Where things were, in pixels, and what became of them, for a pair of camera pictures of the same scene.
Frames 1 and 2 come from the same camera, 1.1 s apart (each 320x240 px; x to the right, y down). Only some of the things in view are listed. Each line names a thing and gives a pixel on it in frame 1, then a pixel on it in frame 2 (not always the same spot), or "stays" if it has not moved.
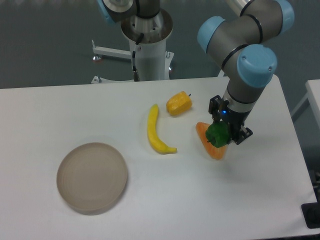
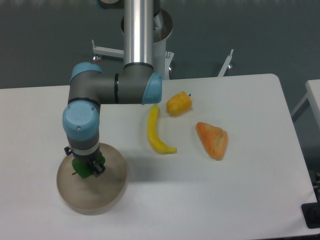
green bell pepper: x=218 y=133 → x=83 y=169
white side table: x=313 y=94 stays
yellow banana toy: x=158 y=145 stays
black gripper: x=220 y=110 → x=87 y=159
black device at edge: x=311 y=212 stays
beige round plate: x=91 y=176 stays
